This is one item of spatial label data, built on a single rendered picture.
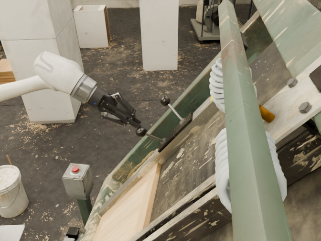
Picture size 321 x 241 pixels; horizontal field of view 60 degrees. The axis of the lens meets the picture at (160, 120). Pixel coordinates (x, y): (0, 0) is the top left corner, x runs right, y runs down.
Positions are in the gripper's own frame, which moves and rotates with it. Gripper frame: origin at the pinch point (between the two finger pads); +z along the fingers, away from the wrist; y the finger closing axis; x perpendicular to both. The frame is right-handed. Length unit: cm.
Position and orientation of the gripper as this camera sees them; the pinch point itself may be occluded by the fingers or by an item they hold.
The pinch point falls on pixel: (139, 124)
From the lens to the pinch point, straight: 104.2
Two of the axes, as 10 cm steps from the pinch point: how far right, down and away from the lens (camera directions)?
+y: -5.6, 6.2, 5.5
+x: -1.5, 5.7, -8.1
